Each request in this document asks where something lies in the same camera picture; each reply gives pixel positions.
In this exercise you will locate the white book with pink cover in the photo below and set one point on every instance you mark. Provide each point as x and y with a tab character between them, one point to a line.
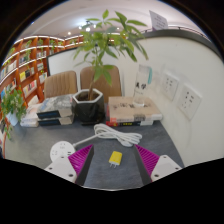
30	111

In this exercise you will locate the grey photo cover book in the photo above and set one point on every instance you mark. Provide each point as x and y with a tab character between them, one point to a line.
55	105

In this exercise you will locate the yellow charger block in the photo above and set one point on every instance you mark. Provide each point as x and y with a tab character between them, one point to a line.
116	158

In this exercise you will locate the large beige book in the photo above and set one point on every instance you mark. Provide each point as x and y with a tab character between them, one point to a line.
131	110

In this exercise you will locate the red and black book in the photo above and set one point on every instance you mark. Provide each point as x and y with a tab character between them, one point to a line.
128	123

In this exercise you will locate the orange wooden bookshelf unit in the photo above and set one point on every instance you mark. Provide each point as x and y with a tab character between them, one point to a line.
23	66

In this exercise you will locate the thin white book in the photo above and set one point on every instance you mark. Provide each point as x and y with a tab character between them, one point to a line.
28	123

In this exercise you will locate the leafy plant in white pot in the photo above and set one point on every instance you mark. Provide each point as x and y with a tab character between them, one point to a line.
13	105

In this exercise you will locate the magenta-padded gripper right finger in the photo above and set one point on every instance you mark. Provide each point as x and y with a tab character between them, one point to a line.
166	166

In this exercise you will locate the white wall socket plate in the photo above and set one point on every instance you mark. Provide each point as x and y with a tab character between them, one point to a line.
170	86
189	101

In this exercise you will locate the white and purple placard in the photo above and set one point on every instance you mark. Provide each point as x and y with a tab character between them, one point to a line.
158	20

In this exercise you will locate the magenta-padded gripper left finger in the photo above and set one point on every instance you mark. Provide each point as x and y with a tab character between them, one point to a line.
59	166

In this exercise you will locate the recessed ceiling spotlights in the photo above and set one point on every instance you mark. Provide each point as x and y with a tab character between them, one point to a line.
69	33

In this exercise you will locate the tall plant in black pot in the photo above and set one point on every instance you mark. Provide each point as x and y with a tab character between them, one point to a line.
88	108

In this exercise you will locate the clear acrylic sign stand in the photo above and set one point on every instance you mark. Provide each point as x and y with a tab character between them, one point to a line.
143	85

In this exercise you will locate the black chandelier with round bulbs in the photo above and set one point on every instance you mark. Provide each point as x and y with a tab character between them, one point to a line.
86	26

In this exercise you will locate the dark thick book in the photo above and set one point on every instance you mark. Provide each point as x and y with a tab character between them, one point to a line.
55	120

